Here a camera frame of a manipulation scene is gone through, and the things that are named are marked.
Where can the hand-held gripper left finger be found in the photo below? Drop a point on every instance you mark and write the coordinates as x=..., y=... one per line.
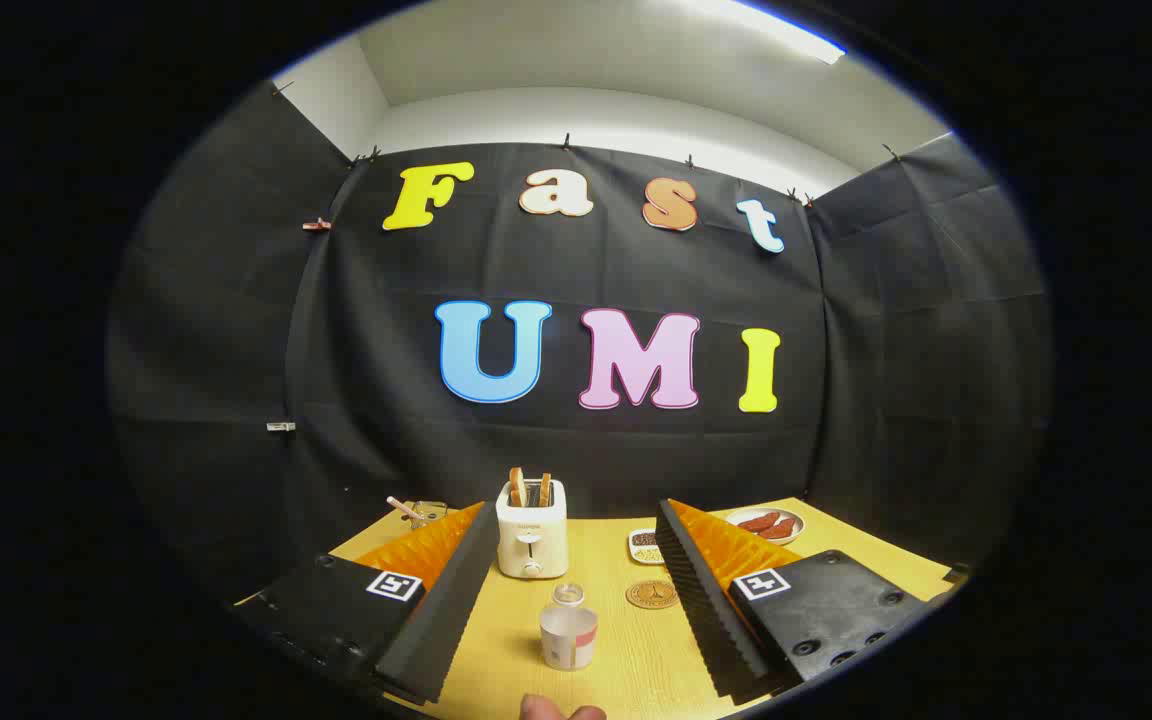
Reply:
x=446, y=620

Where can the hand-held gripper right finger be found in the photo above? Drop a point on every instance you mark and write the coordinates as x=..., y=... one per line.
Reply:
x=711, y=610

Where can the round brown coaster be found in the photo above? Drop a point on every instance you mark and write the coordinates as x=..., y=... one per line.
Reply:
x=652, y=594

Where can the clear juice bottle white label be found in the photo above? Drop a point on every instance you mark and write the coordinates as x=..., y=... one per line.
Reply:
x=568, y=635

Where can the wooden table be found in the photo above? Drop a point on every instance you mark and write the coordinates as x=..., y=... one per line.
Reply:
x=636, y=655

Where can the white divided dish with seeds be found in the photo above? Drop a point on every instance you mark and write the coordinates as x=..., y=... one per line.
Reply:
x=644, y=546

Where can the red sausage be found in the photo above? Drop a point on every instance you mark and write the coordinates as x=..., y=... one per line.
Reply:
x=758, y=521
x=782, y=529

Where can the clear drinking glass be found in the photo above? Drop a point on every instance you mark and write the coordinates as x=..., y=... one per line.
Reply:
x=428, y=514

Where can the white toaster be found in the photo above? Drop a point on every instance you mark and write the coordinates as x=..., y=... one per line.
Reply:
x=531, y=535

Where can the white round plate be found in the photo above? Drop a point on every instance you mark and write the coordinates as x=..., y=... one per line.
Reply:
x=796, y=521

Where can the pink straw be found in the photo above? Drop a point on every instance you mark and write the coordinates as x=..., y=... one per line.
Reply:
x=398, y=505

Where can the toast slice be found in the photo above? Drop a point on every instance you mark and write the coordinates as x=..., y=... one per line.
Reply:
x=517, y=487
x=544, y=489

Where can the black backdrop cloth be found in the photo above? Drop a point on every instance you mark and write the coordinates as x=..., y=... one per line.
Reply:
x=386, y=450

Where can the pink clip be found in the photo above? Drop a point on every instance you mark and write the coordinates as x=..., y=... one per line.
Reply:
x=316, y=224

